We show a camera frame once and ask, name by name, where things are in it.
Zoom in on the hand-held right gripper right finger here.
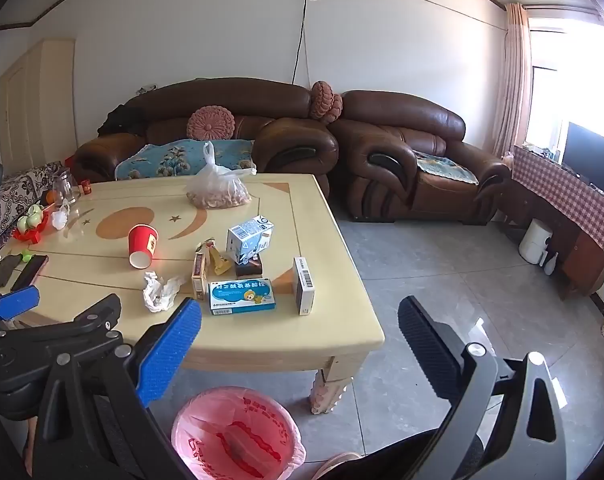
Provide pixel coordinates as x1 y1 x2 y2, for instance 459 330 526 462
398 296 569 480

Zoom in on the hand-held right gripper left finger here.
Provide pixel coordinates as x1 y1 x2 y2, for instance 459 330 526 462
32 297 203 480

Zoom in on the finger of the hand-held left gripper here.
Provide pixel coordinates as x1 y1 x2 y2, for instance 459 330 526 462
0 294 126 362
0 285 40 331

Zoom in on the white tissue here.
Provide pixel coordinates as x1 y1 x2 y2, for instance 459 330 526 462
142 270 188 314

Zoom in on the gold cigarette box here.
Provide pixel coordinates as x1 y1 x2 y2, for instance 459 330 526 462
191 252 209 302

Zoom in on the waste bin with pink bag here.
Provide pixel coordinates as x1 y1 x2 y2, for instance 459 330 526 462
170 386 303 480

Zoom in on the blue medicine box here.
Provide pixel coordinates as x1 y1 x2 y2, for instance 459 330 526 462
209 277 278 317

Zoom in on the yellow snack wrapper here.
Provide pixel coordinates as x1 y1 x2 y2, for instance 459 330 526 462
197 240 231 277

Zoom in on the red paper cup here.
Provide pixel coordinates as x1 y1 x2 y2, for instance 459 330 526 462
128 224 159 269

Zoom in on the dark patterned box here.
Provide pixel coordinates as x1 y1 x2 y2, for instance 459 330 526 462
234 255 264 279

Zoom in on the blue white milk carton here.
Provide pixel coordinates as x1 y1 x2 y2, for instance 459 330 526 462
226 214 275 265

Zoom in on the white barcode box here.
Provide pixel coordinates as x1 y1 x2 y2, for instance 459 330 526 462
292 256 317 316

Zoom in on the pink smartphone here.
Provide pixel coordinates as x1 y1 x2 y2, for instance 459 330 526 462
10 254 49 292

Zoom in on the black pouch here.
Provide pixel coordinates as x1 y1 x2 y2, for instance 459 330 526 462
0 255 23 291

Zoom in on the red fruit tray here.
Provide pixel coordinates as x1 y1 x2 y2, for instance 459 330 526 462
12 210 50 245

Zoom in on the person's leg in dark pants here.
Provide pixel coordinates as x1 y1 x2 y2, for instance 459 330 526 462
312 430 484 480

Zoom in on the beige coffee table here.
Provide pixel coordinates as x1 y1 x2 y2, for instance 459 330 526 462
0 172 385 415

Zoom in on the black white patterned cloth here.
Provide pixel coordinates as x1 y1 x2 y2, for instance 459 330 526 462
0 161 65 261

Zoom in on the glass jar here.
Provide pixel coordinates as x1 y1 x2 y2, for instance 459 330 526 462
52 167 79 209

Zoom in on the white round appliance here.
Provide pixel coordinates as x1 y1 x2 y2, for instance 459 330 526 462
518 218 548 265

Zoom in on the plastic bag of peanuts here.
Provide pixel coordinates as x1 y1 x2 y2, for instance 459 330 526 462
184 141 258 210

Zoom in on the wooden cabinet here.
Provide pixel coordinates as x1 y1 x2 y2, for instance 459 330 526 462
502 170 604 302

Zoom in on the blue floral sofa cover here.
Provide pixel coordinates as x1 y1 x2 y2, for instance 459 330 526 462
114 138 258 181

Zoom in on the blue armchair seat cover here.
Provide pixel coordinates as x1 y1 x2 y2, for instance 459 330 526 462
412 150 480 186

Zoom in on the cream wardrobe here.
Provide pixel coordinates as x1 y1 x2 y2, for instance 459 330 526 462
0 39 79 167

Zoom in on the black clothing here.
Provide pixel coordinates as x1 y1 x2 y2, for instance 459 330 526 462
96 102 148 137

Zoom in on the red checkered cloth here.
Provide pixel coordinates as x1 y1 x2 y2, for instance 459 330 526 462
510 144 604 252

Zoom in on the brown leather armchair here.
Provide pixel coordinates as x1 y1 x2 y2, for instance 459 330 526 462
328 90 512 226

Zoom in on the round pink cushion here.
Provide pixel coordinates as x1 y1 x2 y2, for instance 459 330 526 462
188 105 237 141

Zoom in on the brown leather sofa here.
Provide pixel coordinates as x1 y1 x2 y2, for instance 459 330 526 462
72 80 339 202

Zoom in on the black television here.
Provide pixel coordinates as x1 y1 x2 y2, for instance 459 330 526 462
560 120 604 199

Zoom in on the pink knitted cushion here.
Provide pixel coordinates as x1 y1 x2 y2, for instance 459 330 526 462
324 92 344 125
309 80 335 120

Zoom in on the window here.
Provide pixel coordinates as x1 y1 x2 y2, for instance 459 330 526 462
527 7 604 162

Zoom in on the pink curtain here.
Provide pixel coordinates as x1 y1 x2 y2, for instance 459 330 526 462
491 2 533 159

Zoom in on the black cable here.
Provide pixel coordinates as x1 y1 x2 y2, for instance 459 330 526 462
291 0 333 87

